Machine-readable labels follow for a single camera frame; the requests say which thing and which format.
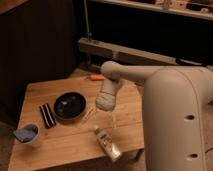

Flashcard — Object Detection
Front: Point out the white shelf with items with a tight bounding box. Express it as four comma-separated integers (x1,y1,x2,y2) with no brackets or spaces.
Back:
90,0,213,21

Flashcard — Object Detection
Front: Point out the black handle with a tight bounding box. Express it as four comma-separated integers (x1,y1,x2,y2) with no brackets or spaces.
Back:
175,58,205,66

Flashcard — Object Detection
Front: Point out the orange pen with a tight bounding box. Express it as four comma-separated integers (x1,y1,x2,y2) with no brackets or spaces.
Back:
89,74,105,81

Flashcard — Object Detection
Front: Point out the blue cloth in cup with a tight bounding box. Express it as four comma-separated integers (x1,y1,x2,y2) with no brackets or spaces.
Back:
13,128,38,143

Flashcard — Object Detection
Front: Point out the black round bowl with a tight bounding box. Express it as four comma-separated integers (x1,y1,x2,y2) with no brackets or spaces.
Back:
53,92,86,120

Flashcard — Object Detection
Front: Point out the metal pole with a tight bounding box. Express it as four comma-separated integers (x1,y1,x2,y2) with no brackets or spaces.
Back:
83,0,92,41

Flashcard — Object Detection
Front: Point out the white cup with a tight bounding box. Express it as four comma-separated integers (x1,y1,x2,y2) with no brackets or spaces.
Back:
20,123,41,148

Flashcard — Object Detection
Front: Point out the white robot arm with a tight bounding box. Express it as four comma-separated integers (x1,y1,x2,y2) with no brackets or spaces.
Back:
95,61,213,171

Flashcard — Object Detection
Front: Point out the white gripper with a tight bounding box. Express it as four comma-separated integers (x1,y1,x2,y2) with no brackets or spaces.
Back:
83,79,123,129

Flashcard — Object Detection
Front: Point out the black white striped sponge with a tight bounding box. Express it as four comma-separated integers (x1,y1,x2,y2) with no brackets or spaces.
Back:
39,103,56,129

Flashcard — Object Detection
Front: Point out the light wooden table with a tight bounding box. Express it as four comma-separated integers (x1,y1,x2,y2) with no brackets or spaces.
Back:
8,77,144,171

